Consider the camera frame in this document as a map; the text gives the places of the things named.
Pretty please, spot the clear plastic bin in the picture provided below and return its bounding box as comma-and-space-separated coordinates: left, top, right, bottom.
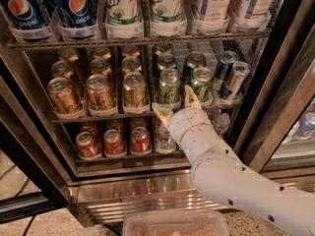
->
122, 210, 229, 236

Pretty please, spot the middle wire shelf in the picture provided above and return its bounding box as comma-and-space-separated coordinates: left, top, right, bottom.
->
51, 101, 244, 125

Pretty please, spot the second row gold can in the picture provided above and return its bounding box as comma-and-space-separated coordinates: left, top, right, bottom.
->
91, 58, 112, 82
121, 56, 142, 75
50, 60, 84, 96

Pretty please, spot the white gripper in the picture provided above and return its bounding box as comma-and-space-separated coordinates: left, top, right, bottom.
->
152, 85, 226, 163

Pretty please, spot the right 7UP bottle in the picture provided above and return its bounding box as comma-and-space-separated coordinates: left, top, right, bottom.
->
151, 0, 184, 36

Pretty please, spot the left water bottle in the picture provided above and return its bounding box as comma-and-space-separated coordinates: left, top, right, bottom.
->
156, 119, 176, 154

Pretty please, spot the second row middle gold can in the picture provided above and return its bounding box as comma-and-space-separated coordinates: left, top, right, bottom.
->
91, 58, 112, 82

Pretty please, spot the front left gold can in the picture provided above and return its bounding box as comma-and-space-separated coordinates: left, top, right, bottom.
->
47, 78, 85, 120

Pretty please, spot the water bottle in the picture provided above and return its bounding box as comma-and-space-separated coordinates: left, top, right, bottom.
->
156, 119, 176, 154
213, 113, 230, 136

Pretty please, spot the right water bottle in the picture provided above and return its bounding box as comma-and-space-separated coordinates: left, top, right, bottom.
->
213, 113, 230, 136

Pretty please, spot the left white labelled bottle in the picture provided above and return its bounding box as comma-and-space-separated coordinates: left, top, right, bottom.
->
193, 0, 230, 35

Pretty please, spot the blue can behind glass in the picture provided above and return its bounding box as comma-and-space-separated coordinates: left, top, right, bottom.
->
294, 111, 315, 140

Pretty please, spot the right Pepsi bottle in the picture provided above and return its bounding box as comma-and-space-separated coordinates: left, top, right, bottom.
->
56, 0, 97, 40

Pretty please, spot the blue silver can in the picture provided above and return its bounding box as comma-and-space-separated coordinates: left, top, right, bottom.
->
219, 61, 251, 100
212, 50, 238, 90

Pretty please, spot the front middle gold can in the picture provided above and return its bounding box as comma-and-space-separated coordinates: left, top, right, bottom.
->
86, 74, 118, 117

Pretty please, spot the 7up bottle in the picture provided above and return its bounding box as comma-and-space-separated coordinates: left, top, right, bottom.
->
151, 0, 184, 36
105, 0, 144, 39

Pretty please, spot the left 7UP bottle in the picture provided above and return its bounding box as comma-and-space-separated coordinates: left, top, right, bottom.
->
105, 0, 144, 39

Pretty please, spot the white labelled bottle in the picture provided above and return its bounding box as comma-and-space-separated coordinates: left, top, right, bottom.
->
193, 0, 230, 35
229, 0, 273, 32

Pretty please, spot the front right red can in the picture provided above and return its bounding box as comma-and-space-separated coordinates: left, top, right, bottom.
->
131, 127, 151, 155

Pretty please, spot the front right gold can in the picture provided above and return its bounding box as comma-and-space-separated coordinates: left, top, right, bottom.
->
123, 72, 150, 114

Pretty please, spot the second row right gold can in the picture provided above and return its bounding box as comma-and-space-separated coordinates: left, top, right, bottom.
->
121, 56, 142, 75

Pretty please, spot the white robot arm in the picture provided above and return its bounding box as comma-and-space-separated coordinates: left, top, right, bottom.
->
152, 87, 315, 236

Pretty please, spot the top wire shelf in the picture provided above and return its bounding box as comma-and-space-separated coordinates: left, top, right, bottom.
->
6, 30, 270, 50

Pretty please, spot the green can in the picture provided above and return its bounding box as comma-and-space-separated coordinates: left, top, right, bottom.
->
157, 69, 180, 109
181, 51, 206, 84
157, 53, 177, 72
189, 67, 212, 106

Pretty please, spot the front middle red can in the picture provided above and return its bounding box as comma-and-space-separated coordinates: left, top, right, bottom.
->
103, 129, 126, 158

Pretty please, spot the pepsi bottle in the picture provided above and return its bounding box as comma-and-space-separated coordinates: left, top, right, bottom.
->
0, 0, 49, 42
56, 0, 97, 40

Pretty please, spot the front left red can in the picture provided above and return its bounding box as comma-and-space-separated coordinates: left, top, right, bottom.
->
76, 132, 101, 160

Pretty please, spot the black cable on floor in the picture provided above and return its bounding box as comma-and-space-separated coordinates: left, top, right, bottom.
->
22, 214, 37, 236

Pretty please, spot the wire shelf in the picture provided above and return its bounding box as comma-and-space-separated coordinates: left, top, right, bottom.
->
51, 101, 244, 125
6, 30, 270, 50

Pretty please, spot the red can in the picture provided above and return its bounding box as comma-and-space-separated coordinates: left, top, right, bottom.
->
76, 132, 101, 160
103, 129, 126, 158
131, 127, 151, 155

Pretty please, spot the second row left gold can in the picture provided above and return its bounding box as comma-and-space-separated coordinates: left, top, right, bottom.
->
50, 60, 84, 96

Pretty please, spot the steel fridge base grille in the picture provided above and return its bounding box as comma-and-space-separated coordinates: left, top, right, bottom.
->
68, 167, 315, 224

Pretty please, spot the left Pepsi bottle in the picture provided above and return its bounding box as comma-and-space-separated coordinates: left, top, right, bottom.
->
0, 0, 49, 42

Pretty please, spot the rear blue silver can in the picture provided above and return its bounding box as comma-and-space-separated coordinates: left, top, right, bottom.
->
212, 50, 238, 90

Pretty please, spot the front blue silver can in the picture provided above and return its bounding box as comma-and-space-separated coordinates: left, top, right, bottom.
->
219, 61, 251, 100

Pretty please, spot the right white labelled bottle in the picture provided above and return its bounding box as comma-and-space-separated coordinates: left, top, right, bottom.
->
229, 0, 273, 32

